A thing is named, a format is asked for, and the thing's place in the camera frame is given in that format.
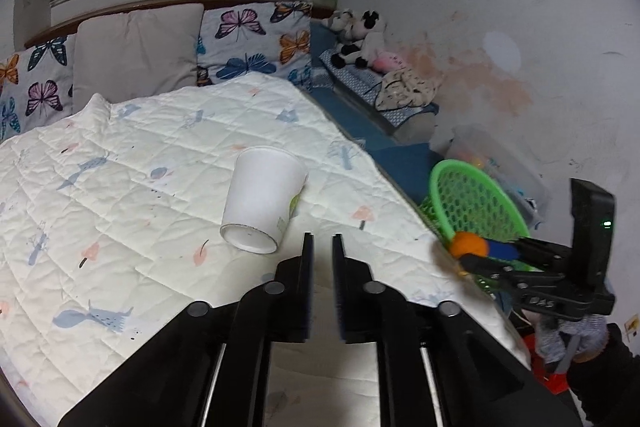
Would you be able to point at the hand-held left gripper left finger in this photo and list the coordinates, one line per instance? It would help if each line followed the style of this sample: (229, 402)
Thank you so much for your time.
(307, 287)

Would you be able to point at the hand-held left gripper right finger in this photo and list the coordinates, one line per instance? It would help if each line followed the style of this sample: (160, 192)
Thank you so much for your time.
(340, 287)

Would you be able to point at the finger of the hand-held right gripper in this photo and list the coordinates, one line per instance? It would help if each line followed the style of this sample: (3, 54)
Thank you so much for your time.
(545, 257)
(520, 278)

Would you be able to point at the white paper cup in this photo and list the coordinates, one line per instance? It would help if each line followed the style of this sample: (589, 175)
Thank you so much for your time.
(260, 197)

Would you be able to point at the green plastic mesh basket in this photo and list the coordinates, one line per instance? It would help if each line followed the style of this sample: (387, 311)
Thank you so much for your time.
(433, 194)

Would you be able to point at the person's right forearm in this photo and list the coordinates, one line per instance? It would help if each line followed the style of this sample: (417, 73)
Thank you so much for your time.
(610, 377)

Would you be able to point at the person's right hand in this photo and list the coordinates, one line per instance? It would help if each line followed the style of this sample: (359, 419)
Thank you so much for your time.
(555, 337)

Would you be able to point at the red plastic object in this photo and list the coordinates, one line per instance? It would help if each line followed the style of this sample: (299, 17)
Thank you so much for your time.
(542, 372)

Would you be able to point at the clear plastic storage box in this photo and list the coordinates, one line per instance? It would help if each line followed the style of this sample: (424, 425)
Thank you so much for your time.
(505, 167)

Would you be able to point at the blue mat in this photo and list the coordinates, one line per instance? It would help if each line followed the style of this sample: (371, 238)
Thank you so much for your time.
(400, 157)

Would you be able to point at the white quilted printed blanket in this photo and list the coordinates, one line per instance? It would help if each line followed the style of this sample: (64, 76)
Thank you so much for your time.
(150, 167)

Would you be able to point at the blue patterned blanket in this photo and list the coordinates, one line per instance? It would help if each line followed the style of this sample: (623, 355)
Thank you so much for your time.
(360, 82)

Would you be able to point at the cream spotted cloth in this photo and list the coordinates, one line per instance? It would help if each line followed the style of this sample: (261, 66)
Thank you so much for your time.
(407, 89)

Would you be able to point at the pink plush toy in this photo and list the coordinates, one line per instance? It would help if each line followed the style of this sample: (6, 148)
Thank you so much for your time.
(391, 61)

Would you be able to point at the black and white cow plush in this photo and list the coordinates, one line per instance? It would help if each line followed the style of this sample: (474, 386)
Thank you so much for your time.
(362, 37)

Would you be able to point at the large butterfly print pillow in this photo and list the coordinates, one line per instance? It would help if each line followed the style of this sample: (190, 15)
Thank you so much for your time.
(250, 42)

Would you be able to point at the beige pillow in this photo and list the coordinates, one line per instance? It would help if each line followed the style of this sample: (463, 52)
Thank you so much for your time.
(135, 52)

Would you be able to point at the wooden headboard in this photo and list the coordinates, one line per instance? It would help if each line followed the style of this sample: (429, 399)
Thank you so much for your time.
(65, 24)

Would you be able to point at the round white wall sticker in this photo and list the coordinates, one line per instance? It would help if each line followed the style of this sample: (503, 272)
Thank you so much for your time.
(501, 50)

